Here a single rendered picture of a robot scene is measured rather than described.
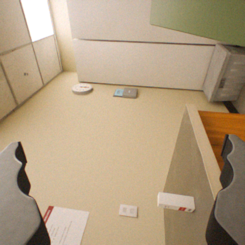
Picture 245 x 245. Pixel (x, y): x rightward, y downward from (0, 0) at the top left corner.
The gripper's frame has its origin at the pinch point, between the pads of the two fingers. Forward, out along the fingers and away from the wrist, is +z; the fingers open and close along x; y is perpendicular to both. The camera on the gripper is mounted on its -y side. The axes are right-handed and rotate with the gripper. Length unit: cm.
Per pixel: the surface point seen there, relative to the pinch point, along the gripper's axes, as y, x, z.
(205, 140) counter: 27, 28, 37
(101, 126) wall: 85, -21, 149
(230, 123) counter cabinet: 29, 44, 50
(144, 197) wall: 97, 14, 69
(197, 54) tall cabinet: 27, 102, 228
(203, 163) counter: 28.9, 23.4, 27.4
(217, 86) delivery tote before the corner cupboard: 58, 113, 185
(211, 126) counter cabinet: 29, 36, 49
